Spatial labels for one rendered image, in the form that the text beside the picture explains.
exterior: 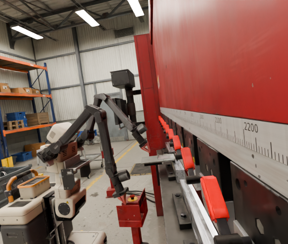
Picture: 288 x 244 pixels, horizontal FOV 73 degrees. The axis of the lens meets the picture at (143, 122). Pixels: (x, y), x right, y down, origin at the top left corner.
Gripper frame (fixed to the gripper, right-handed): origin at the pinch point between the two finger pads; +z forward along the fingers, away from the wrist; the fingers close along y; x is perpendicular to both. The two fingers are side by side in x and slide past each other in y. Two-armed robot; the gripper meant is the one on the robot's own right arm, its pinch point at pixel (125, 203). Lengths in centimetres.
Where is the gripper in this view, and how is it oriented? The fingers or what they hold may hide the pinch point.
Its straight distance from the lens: 143.5
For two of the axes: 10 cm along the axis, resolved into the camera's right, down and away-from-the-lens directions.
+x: 2.1, -1.0, 9.7
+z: 3.8, 9.2, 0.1
